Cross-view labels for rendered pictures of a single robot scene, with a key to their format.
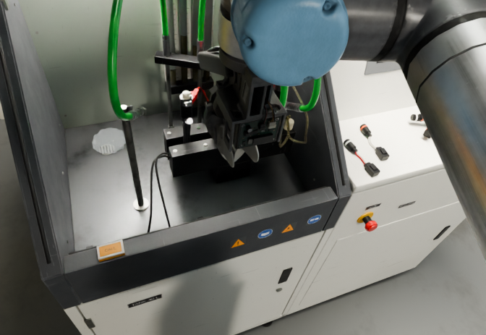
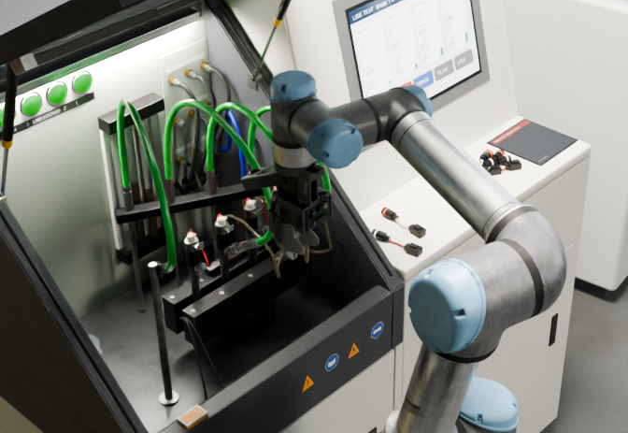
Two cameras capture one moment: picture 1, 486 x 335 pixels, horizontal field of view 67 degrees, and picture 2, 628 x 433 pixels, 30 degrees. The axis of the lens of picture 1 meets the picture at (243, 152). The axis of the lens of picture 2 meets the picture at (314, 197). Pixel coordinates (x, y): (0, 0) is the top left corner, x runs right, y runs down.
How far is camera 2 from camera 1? 1.55 m
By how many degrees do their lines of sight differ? 19
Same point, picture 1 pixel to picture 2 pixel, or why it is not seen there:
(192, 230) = (260, 374)
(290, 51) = (343, 152)
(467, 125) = (418, 155)
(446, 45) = (400, 129)
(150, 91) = (100, 270)
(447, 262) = (604, 396)
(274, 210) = (333, 327)
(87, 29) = (30, 212)
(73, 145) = not seen: hidden behind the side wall
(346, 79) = not seen: hidden behind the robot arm
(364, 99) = (372, 180)
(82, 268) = not seen: outside the picture
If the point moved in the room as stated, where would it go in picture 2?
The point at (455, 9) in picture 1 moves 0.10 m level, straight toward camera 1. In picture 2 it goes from (398, 113) to (392, 146)
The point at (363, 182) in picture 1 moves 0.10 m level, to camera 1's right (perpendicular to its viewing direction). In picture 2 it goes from (410, 265) to (454, 255)
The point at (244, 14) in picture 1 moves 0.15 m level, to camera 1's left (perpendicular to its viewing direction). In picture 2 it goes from (321, 144) to (225, 163)
